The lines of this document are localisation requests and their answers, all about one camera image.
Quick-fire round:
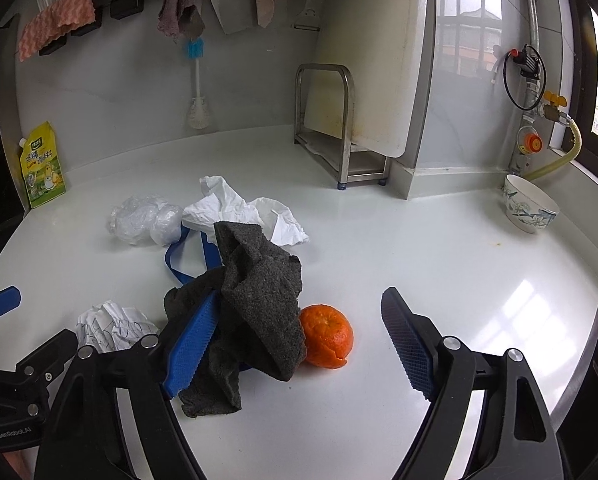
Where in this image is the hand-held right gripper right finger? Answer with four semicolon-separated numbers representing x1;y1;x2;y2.
381;286;564;480

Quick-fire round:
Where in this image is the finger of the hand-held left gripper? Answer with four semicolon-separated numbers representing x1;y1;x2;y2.
14;329;79;387
0;285;22;326

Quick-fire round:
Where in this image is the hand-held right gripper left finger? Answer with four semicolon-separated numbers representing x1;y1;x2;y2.
34;290;220;480

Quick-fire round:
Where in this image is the lined paper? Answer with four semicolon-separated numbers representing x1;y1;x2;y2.
75;300;161;356

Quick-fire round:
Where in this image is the dark grey cloth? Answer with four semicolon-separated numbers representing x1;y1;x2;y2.
163;220;307;418

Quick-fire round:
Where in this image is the orange peel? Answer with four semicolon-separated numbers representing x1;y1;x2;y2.
298;304;355;370

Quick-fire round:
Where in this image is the blue strap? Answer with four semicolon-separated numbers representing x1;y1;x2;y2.
164;225;225;291

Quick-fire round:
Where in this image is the clear plastic bag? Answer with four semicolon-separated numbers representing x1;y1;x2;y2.
108;194;185;247

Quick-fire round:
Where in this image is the white tissue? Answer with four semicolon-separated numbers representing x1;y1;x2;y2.
181;175;311;248

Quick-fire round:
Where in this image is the yellow green seasoning pouch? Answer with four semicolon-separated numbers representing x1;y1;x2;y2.
18;121;67;210

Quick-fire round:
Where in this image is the white floral bowl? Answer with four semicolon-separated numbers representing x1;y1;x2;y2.
502;174;560;235

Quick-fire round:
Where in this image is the steel cutting board rack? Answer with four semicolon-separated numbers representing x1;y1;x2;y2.
294;62;391;191

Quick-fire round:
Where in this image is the orange white gas regulator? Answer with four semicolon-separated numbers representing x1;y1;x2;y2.
516;125;542;157

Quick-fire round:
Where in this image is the white bottle brush blue tip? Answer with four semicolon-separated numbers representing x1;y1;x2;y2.
185;37;212;131

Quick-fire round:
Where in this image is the white cutting board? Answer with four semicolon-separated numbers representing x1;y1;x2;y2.
304;0;430;158

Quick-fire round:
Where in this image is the pink checkered cloth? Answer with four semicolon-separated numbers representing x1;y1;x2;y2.
18;0;96;63

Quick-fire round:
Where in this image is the dark framed window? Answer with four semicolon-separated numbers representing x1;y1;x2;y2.
564;0;598;196

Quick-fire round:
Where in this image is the grey brown hanging cloth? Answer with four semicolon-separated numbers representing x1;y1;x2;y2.
157;0;205;44

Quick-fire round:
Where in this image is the steel cleaver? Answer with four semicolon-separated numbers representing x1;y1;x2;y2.
204;0;260;36

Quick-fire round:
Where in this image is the grey gas pipe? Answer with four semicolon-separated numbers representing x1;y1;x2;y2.
514;0;564;173

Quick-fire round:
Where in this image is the black cable loop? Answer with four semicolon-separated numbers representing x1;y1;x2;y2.
503;44;548;111

